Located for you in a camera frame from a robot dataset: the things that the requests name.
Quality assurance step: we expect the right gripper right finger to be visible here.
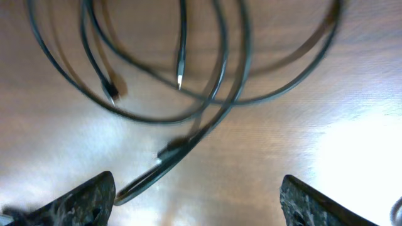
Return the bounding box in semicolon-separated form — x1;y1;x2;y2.
280;175;373;226

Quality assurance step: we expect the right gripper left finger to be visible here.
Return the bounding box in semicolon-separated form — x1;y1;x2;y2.
1;171;116;226

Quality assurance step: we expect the long black usb cable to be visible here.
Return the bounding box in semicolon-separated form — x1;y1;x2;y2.
26;0;254;207

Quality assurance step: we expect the short black usb cable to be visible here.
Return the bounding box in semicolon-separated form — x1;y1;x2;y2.
80;0;345;107

